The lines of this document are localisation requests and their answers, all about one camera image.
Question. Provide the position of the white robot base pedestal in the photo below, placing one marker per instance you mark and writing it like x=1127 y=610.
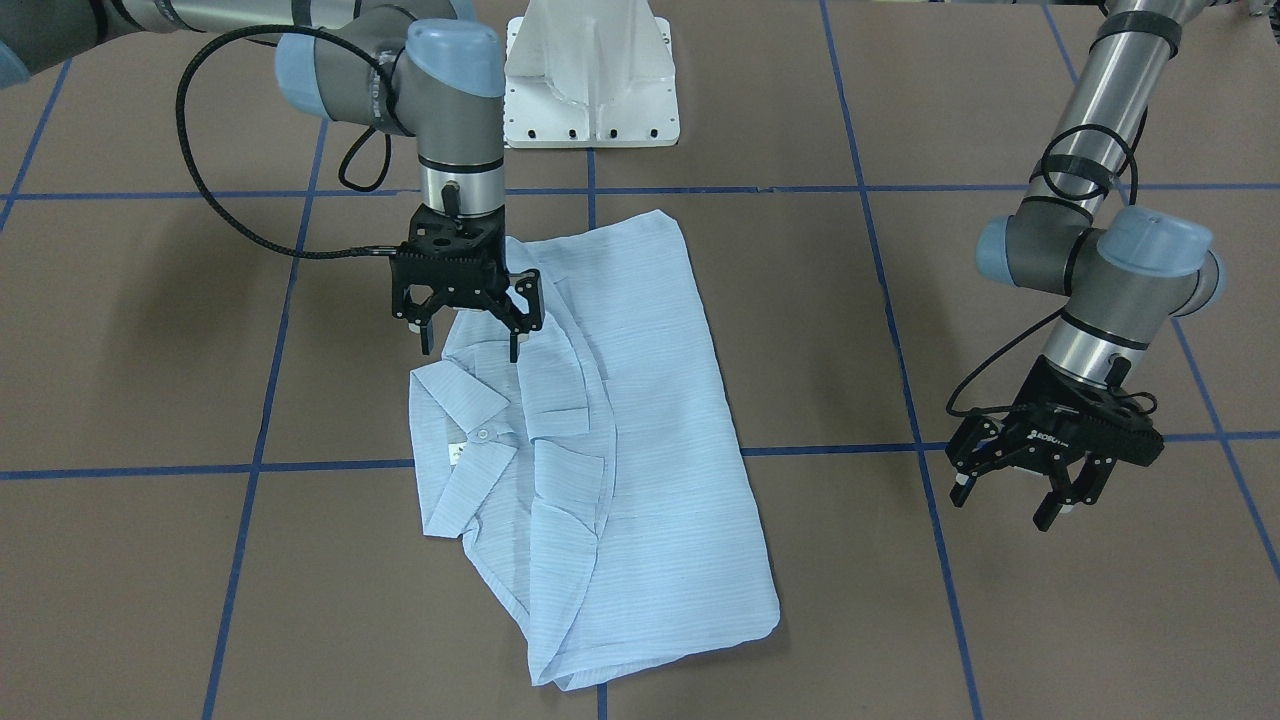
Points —
x=590 y=75

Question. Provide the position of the light blue striped shirt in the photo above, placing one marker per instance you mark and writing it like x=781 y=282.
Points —
x=597 y=484

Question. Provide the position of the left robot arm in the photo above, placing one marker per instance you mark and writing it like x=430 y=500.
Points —
x=1122 y=270

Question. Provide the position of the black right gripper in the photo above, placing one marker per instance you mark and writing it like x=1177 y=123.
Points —
x=527 y=295

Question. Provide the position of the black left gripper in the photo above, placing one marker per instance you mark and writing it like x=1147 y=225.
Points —
x=1040 y=440

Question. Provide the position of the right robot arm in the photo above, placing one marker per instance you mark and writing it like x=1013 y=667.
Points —
x=425 y=70

